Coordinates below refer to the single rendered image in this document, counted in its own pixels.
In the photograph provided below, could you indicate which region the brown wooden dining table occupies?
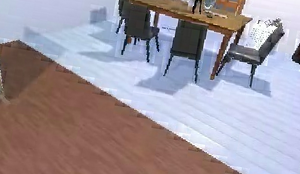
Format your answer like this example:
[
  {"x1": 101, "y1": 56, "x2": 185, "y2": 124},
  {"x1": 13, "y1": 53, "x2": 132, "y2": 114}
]
[{"x1": 115, "y1": 0, "x2": 255, "y2": 86}]

